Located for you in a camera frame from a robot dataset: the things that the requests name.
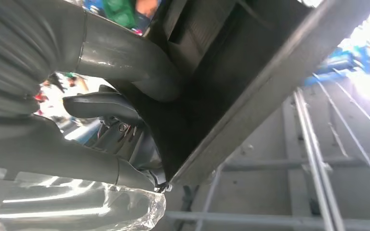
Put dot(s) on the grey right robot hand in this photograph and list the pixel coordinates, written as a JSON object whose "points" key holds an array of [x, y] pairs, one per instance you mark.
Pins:
{"points": [[44, 153]]}

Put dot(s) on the grey metal bar frame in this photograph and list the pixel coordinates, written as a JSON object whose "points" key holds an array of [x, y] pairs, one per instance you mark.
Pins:
{"points": [[316, 159]]}

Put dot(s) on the person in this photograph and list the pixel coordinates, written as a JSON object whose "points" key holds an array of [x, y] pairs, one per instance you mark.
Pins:
{"points": [[146, 8]]}

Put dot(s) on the green object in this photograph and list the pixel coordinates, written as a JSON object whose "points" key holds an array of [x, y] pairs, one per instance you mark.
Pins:
{"points": [[119, 12]]}

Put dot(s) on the clear plastic film wrap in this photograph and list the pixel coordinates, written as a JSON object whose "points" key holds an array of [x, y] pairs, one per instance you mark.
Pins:
{"points": [[76, 204]]}

